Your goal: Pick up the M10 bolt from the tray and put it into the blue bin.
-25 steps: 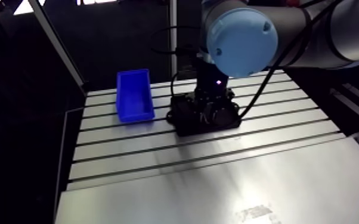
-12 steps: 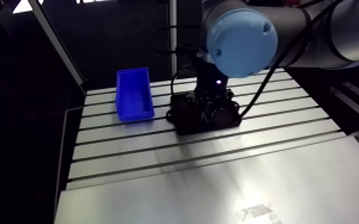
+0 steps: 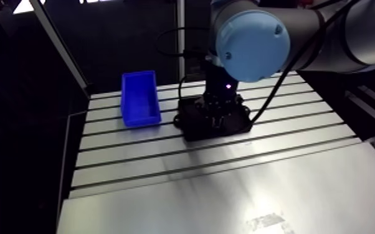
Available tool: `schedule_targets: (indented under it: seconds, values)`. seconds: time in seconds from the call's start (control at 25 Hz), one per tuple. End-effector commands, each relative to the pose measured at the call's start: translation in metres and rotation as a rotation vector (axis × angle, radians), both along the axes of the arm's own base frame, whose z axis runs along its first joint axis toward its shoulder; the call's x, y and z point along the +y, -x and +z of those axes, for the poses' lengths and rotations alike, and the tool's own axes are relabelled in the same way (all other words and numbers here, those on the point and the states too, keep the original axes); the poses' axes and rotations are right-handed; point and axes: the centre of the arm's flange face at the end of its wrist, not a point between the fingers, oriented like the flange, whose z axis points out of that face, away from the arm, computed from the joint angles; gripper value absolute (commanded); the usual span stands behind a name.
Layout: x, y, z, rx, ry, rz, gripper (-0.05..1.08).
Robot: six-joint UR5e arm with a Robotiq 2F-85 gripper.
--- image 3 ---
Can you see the upright grey post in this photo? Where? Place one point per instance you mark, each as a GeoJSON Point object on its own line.
{"type": "Point", "coordinates": [181, 39]}

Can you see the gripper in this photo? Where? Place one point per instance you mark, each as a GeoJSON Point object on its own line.
{"type": "Point", "coordinates": [222, 94]}

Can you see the black tray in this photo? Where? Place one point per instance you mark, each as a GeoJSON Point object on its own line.
{"type": "Point", "coordinates": [236, 122]}

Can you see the blue bin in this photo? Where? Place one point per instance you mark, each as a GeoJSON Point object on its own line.
{"type": "Point", "coordinates": [140, 99]}

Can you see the slanted grey post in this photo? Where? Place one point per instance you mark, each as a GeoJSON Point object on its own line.
{"type": "Point", "coordinates": [63, 49]}

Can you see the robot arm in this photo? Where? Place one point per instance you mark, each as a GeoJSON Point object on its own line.
{"type": "Point", "coordinates": [253, 45]}

